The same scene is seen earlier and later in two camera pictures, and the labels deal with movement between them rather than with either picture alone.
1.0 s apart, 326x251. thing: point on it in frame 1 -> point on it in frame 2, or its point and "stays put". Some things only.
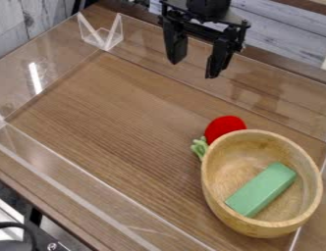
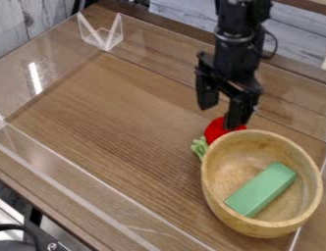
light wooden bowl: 235,158 stays put
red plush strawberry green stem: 222,126 stays put
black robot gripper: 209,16 -> 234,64
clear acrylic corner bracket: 102,38 stays put
